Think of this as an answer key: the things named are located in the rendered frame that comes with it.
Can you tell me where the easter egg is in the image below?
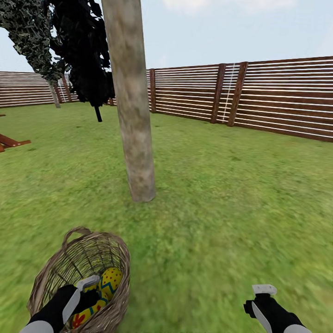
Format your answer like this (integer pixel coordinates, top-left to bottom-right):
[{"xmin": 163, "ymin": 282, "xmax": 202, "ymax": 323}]
[
  {"xmin": 98, "ymin": 265, "xmax": 123, "ymax": 303},
  {"xmin": 73, "ymin": 290, "xmax": 109, "ymax": 329},
  {"xmin": 85, "ymin": 283, "xmax": 99, "ymax": 292}
]

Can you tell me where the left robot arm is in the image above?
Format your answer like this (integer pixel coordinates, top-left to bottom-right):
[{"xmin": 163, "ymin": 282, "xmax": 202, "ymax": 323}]
[{"xmin": 19, "ymin": 274, "xmax": 100, "ymax": 333}]

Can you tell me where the wicker basket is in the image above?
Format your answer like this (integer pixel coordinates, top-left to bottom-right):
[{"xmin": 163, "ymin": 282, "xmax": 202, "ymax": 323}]
[{"xmin": 26, "ymin": 227, "xmax": 130, "ymax": 333}]

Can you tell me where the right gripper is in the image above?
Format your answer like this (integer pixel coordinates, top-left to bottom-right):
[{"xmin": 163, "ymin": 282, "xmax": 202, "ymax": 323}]
[{"xmin": 244, "ymin": 300, "xmax": 257, "ymax": 318}]

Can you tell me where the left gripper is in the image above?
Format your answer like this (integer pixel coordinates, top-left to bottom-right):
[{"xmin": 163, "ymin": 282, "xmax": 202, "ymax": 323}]
[{"xmin": 72, "ymin": 289, "xmax": 100, "ymax": 316}]

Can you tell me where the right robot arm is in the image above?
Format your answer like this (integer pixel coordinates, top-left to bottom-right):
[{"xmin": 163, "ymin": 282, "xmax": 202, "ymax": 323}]
[{"xmin": 244, "ymin": 284, "xmax": 312, "ymax": 333}]

